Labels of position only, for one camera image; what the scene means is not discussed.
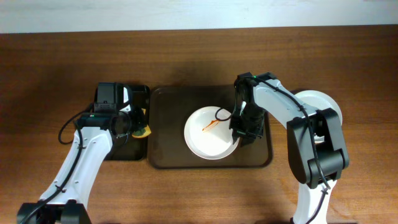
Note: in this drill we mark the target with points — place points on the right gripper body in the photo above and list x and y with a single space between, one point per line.
246 132

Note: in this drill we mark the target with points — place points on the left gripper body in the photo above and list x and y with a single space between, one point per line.
138 117

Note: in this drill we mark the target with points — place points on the green and yellow sponge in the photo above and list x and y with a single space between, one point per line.
139 126

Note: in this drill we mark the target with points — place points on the white plate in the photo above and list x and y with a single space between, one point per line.
207 133

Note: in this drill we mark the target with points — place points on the pale green plate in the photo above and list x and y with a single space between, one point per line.
321 101

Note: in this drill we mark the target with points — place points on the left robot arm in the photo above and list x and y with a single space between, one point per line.
66 199

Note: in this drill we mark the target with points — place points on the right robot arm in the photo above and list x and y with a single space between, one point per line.
317 152

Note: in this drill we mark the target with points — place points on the black rectangular tray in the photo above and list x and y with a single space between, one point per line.
140 149

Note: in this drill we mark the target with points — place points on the brown plastic serving tray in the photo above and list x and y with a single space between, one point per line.
170 107

